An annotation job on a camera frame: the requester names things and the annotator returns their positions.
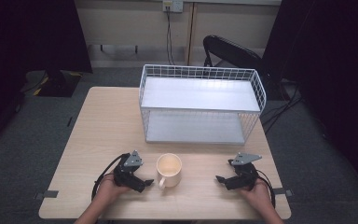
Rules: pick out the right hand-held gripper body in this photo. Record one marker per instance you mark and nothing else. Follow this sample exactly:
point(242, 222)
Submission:
point(247, 174)

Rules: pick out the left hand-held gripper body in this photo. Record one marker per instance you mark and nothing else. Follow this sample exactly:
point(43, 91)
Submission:
point(125, 174)

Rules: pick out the person's left hand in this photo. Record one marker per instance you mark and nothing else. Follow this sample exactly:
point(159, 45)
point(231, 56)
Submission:
point(109, 188)

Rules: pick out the person's right hand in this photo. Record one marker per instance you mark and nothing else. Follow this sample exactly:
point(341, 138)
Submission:
point(259, 194)

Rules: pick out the grey tape strip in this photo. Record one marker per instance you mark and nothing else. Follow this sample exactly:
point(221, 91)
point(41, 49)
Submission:
point(48, 194)
point(282, 191)

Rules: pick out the black stand base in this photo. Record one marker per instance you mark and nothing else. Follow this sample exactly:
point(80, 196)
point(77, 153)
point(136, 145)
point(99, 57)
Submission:
point(59, 85)

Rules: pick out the black chair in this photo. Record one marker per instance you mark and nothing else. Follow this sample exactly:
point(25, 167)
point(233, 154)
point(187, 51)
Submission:
point(230, 51)

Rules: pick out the black curtain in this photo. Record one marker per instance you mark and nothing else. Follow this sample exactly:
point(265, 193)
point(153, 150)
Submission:
point(332, 77)

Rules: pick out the white wall socket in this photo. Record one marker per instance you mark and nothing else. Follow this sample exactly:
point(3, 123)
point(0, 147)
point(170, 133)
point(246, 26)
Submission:
point(172, 5)

